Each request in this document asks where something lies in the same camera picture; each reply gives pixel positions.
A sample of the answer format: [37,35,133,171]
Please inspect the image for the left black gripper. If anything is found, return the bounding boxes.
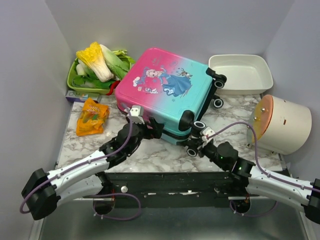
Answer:
[126,117,164,156]

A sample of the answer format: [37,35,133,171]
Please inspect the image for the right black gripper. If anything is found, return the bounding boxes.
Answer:
[189,137,227,171]

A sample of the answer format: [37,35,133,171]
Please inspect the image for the pink and teal kids suitcase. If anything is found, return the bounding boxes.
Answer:
[115,48,227,146]

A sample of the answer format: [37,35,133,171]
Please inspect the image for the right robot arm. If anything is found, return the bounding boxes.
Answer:
[185,138,320,224]

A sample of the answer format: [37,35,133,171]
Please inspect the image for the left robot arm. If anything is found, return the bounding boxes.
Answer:
[21,117,164,220]

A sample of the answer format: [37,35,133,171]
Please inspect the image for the red chili pepper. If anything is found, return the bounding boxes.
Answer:
[105,80,121,96]

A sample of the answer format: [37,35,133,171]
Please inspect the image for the orange snack bag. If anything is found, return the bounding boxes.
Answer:
[75,98,110,137]

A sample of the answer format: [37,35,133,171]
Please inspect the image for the green leafy lettuce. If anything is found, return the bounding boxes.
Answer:
[100,44,136,81]

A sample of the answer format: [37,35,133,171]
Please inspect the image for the purple and white small box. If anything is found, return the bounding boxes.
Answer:
[65,90,102,103]

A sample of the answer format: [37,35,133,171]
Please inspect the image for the white rectangular plastic basin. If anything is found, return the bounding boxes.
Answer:
[208,54,274,95]

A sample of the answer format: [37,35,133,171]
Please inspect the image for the white cylinder appliance orange lid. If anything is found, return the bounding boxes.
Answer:
[246,94,312,155]

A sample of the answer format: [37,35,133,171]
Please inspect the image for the white bok choy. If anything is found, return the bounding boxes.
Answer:
[76,59,89,76]

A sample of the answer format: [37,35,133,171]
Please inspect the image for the napa cabbage with yellow top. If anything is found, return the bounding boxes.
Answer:
[76,41,114,83]

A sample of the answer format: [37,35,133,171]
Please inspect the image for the green plastic vegetable tray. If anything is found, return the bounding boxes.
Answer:
[66,58,117,95]

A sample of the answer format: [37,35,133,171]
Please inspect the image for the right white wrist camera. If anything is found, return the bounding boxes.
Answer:
[200,126,215,146]

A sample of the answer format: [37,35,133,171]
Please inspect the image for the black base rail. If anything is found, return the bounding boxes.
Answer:
[51,170,266,208]

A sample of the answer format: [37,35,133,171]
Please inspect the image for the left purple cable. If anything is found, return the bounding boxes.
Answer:
[19,101,142,221]

